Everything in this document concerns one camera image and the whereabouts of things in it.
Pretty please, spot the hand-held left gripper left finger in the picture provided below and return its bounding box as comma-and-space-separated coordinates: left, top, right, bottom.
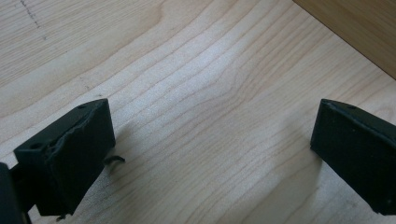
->
13, 98, 117, 217

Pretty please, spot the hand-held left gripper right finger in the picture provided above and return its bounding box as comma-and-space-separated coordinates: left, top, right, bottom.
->
310, 98, 396, 217

